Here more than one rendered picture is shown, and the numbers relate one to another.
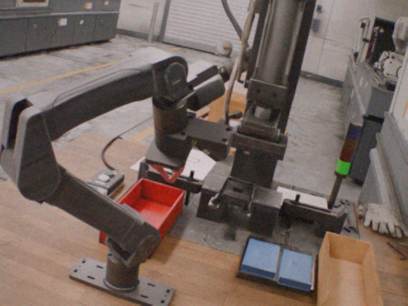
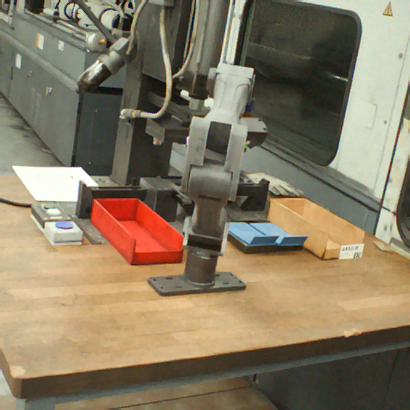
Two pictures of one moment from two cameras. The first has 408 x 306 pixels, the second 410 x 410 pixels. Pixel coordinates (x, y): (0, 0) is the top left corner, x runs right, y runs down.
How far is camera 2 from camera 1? 1.03 m
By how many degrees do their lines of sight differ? 39
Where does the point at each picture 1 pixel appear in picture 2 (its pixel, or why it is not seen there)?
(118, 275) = (210, 270)
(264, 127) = not seen: hidden behind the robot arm
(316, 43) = not seen: outside the picture
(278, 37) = (216, 31)
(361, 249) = (299, 207)
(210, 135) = (254, 128)
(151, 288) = (221, 277)
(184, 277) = (220, 265)
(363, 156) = (87, 142)
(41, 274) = (142, 303)
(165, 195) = (119, 211)
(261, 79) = (202, 74)
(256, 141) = not seen: hidden behind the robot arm
